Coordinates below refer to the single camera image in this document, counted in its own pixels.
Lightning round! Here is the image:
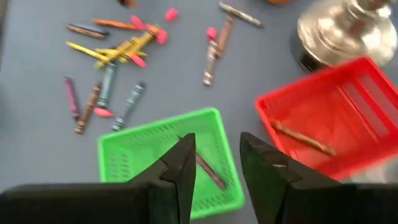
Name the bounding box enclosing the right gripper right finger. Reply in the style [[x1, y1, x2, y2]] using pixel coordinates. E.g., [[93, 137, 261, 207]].
[[239, 132, 398, 224]]

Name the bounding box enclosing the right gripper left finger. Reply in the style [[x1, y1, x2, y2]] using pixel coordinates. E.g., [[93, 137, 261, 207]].
[[0, 133, 197, 224]]

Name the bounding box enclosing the purple crayon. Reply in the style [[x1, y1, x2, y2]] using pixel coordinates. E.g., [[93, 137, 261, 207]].
[[177, 136, 227, 190], [63, 77, 81, 121]]

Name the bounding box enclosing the dark blue crayon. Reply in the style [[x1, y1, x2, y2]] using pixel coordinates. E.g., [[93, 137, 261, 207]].
[[74, 23, 110, 35]]

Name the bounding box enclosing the green plastic basket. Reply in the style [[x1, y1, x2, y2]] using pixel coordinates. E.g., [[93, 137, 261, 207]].
[[98, 107, 246, 220]]

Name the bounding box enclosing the red plastic basket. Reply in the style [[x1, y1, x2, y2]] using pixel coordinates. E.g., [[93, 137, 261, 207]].
[[254, 57, 398, 181]]

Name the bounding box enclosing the yellow crayon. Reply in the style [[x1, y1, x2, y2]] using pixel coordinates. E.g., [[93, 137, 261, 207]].
[[108, 29, 160, 60], [65, 41, 110, 63], [94, 48, 149, 70]]

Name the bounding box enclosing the silver table lamp white shade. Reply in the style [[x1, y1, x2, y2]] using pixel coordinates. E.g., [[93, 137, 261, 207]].
[[289, 0, 398, 74]]

